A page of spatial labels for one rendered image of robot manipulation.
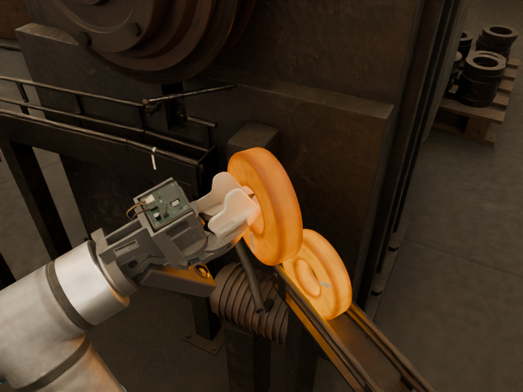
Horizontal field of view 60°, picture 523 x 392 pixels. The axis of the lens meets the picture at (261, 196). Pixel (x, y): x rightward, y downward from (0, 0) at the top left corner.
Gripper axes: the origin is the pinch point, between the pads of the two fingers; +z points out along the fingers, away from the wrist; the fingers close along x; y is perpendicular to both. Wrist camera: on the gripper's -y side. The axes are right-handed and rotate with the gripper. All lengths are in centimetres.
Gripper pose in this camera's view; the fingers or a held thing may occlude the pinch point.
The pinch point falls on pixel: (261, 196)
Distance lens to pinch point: 58.4
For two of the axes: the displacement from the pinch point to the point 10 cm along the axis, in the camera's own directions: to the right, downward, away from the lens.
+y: -2.4, -6.4, -7.3
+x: -4.7, -5.8, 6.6
